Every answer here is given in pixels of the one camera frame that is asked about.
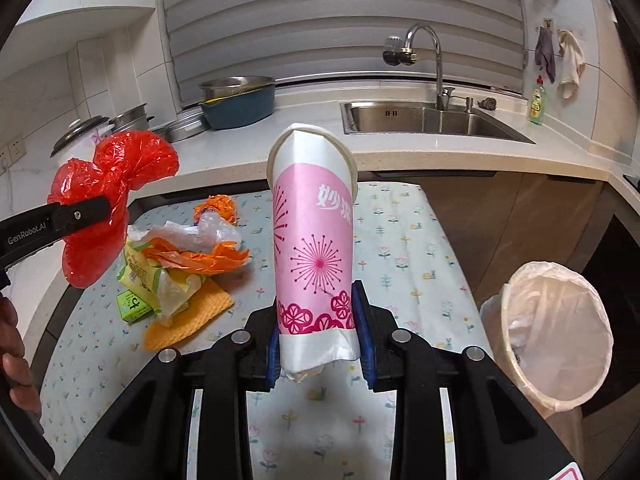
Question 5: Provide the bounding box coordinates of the stainless steel sink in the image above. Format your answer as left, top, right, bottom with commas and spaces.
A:
340, 101, 537, 145

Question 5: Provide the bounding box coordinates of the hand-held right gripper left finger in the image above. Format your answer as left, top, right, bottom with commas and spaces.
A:
59, 305, 281, 480

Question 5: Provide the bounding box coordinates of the trash bin with white liner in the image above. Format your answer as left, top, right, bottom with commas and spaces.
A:
479, 260, 615, 480

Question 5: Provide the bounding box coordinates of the green snack box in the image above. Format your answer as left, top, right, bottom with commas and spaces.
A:
116, 290, 152, 323

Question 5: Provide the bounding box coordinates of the large steel bowl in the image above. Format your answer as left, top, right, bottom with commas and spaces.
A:
200, 76, 276, 102

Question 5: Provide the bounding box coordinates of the pale green wrapper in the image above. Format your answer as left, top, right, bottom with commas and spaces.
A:
120, 240, 203, 322

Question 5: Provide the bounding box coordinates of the wall socket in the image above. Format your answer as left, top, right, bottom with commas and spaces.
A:
0, 132, 26, 171

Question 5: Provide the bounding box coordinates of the beige hanging rag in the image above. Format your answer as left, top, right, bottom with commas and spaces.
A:
556, 30, 586, 100

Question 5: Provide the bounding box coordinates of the chrome kitchen faucet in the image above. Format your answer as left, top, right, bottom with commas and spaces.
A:
382, 23, 457, 111

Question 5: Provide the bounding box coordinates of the person's left hand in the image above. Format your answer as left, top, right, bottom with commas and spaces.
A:
0, 295, 42, 413

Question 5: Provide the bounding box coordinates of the wooden base cabinet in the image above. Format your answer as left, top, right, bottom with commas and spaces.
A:
415, 172, 617, 306

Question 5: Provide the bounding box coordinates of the flat steel pan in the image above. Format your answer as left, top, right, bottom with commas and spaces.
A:
164, 110, 211, 143

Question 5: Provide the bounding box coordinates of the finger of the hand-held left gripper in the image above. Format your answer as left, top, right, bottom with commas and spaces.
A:
47, 196, 112, 243

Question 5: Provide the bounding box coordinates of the orange dish cloth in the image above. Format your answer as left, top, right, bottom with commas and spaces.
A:
144, 277, 235, 352

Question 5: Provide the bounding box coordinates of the green dish soap bottle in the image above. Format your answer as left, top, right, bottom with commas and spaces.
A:
527, 76, 547, 126

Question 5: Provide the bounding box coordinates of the purple hanging rag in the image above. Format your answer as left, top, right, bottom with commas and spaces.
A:
534, 26, 557, 84

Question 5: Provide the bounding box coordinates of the blue plastic basin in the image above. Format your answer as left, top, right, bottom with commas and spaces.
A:
199, 82, 277, 131

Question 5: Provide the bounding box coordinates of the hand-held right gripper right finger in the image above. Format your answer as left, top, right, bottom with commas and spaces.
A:
350, 280, 583, 480

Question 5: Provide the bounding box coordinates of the white rice cooker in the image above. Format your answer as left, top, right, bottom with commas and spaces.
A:
50, 115, 111, 158

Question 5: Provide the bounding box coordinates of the crumpled orange snack wrapper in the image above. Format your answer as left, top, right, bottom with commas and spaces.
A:
193, 194, 241, 226

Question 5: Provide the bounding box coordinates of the pink paper cup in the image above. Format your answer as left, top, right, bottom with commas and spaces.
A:
266, 122, 359, 380

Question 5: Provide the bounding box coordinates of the floral tablecloth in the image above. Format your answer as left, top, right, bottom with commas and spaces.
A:
39, 180, 501, 480

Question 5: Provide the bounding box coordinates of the orange plastic bag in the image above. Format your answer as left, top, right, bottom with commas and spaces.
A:
149, 237, 251, 276

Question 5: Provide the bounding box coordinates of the grey window blind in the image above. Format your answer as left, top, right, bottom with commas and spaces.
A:
155, 0, 526, 111

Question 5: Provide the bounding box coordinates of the red plastic bag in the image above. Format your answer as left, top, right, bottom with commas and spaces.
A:
48, 130, 180, 289

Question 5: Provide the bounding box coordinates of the clear plastic bag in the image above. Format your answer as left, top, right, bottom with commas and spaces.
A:
130, 212, 242, 253

